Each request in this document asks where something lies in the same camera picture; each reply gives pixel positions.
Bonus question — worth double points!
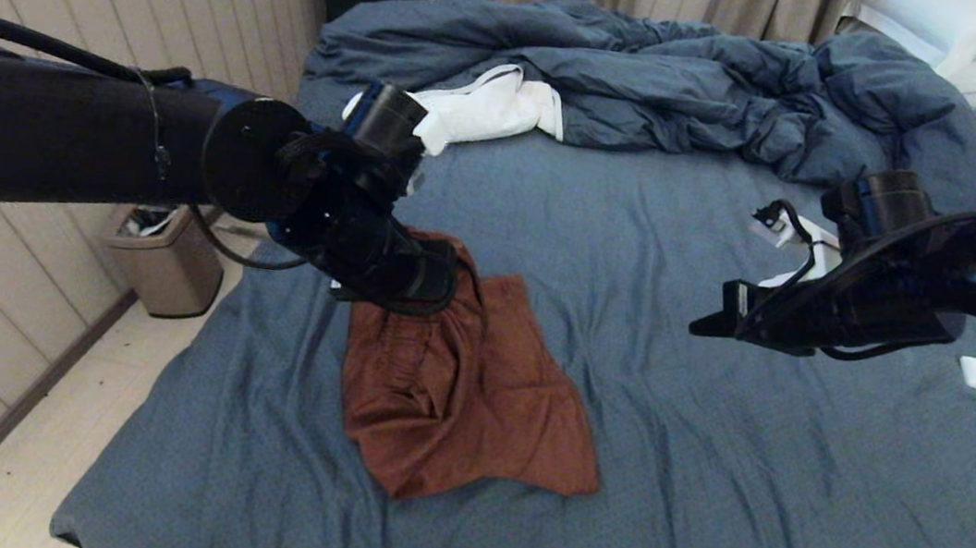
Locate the brown drawstring shorts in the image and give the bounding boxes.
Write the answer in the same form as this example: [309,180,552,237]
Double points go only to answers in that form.
[328,223,628,524]

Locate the crumpled blue duvet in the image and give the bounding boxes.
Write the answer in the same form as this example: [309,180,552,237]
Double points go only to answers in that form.
[293,0,976,218]

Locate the black bin liner bag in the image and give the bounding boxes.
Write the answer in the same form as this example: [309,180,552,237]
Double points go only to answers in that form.
[125,205,180,242]

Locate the bronze trash bin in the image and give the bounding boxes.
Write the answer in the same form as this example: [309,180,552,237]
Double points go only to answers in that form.
[94,198,231,325]

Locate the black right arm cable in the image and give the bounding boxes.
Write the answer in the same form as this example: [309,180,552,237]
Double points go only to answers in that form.
[735,177,976,377]

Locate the blue bed sheet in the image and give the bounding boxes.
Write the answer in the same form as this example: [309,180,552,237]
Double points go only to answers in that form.
[46,12,976,548]

